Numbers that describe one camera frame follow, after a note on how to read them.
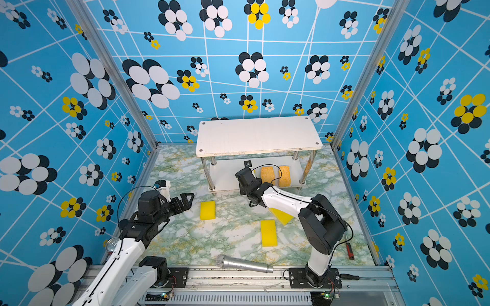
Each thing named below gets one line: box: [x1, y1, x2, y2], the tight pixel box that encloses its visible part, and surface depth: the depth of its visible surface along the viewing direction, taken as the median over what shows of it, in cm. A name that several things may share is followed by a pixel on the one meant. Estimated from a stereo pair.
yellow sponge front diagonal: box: [268, 207, 295, 226], surface depth 91 cm
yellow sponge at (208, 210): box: [199, 200, 217, 221], surface depth 93 cm
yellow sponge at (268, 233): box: [260, 219, 279, 248], surface depth 87 cm
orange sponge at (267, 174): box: [260, 166, 275, 184], surface depth 97 cm
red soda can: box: [105, 236, 120, 256], surface depth 74 cm
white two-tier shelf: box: [195, 116, 323, 192], surface depth 81 cm
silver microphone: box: [215, 254, 274, 274], surface depth 76 cm
